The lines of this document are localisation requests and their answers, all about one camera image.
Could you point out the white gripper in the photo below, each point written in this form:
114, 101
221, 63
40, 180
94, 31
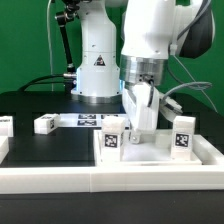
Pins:
141, 104

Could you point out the white square tabletop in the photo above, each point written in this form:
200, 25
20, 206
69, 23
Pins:
153, 150

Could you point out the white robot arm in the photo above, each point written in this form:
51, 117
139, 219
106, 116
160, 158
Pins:
125, 49

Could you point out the white marker sheet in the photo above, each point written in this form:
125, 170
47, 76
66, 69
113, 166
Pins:
81, 120

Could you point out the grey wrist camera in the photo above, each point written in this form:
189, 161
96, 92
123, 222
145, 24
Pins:
170, 109

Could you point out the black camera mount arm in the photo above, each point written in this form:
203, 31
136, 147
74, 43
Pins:
62, 18

